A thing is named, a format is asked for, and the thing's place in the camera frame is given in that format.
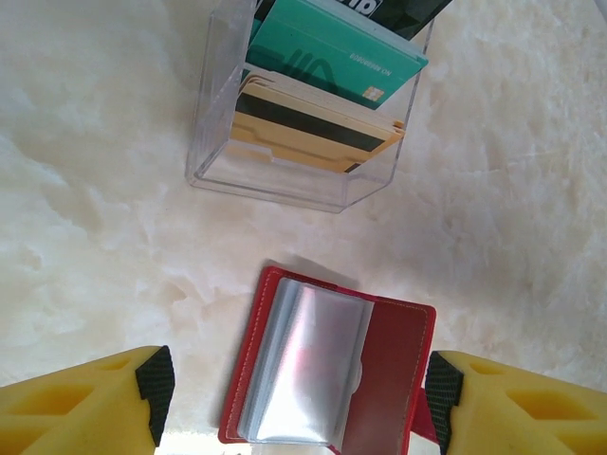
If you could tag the red leather card holder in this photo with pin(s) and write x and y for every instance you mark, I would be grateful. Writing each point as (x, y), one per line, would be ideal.
(393, 351)

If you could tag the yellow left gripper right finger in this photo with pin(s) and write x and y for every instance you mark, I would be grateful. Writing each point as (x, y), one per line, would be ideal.
(521, 412)

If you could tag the teal card stack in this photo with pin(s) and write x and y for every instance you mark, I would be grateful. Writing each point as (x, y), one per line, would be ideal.
(322, 47)

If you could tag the gold card stack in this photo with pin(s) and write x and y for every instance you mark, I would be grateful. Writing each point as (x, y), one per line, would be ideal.
(308, 137)

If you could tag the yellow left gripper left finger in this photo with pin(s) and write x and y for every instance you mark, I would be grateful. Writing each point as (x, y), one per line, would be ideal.
(71, 407)

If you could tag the tan striped card block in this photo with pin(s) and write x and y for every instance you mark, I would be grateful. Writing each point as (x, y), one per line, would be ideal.
(208, 95)

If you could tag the black vip card stack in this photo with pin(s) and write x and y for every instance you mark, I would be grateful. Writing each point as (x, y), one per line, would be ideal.
(408, 14)

